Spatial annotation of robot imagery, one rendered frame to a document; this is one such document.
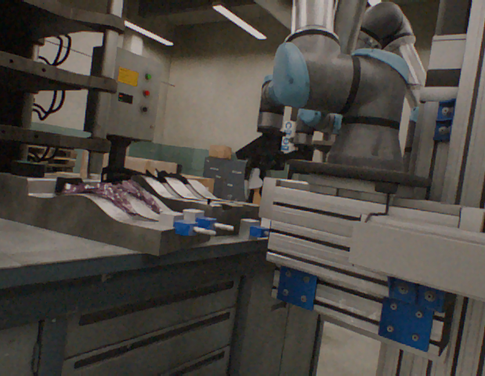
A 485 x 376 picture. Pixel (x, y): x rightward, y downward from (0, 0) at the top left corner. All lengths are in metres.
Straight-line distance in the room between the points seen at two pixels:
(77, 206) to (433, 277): 0.74
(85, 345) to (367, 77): 0.79
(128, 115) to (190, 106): 8.09
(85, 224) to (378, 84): 0.69
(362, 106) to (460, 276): 0.36
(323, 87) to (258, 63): 8.39
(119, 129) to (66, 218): 1.01
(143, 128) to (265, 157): 1.01
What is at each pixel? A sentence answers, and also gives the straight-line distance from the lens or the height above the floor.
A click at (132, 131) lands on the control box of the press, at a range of 2.01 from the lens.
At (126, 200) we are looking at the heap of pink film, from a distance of 1.00.
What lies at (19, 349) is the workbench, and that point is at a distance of 0.90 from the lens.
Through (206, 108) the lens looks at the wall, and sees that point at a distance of 9.71.
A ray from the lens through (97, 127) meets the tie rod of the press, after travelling 1.76.
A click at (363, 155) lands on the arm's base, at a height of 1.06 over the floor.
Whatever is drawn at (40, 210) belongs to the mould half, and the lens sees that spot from 1.06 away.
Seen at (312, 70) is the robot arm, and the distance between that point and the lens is 0.78.
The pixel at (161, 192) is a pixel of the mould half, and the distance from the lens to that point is 1.30.
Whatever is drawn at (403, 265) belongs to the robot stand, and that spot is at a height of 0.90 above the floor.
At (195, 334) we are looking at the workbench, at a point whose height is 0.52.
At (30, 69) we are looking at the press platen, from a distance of 1.70.
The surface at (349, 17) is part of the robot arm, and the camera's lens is 1.10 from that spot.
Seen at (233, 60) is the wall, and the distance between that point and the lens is 9.57.
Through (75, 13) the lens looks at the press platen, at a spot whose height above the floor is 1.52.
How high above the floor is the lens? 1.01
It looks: 3 degrees down
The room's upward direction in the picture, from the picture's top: 8 degrees clockwise
